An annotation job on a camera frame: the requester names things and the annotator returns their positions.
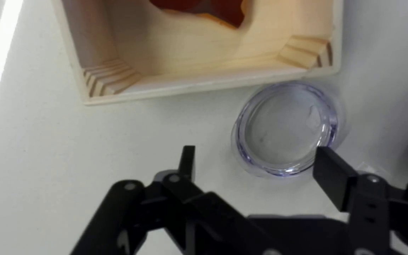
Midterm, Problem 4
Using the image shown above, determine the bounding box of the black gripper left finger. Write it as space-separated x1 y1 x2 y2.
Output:
68 144 272 255

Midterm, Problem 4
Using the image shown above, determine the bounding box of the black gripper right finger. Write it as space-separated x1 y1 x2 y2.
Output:
311 146 408 255

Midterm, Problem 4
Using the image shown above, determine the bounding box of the clear plastic lid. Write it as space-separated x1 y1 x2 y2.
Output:
233 81 341 178

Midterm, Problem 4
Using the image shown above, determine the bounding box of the light wooden box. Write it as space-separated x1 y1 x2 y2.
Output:
51 0 345 106

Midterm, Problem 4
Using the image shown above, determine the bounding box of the orange plastic toy piece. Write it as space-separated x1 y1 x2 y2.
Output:
148 0 250 28

